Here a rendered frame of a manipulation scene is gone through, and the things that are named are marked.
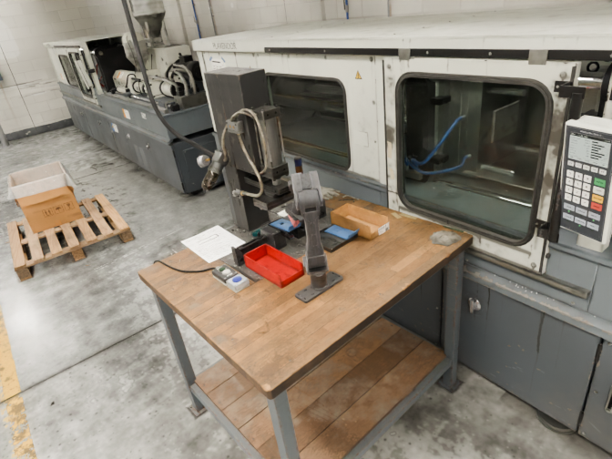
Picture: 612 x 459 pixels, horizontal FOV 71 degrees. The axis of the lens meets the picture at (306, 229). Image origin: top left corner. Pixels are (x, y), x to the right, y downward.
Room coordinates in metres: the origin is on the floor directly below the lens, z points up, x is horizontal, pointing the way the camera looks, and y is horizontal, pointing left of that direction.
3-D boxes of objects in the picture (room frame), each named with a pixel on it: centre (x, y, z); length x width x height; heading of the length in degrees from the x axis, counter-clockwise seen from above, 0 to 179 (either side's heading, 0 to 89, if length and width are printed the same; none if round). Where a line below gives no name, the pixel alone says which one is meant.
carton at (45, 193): (4.27, 2.61, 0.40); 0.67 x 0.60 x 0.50; 30
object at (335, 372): (1.62, 0.03, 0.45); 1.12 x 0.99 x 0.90; 128
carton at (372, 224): (1.79, -0.25, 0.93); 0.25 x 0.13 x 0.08; 38
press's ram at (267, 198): (1.81, 0.15, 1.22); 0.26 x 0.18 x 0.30; 38
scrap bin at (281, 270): (1.51, 0.15, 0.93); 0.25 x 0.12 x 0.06; 38
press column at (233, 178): (1.98, 0.26, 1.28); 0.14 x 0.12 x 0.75; 128
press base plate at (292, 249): (1.85, 0.13, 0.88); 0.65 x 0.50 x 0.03; 128
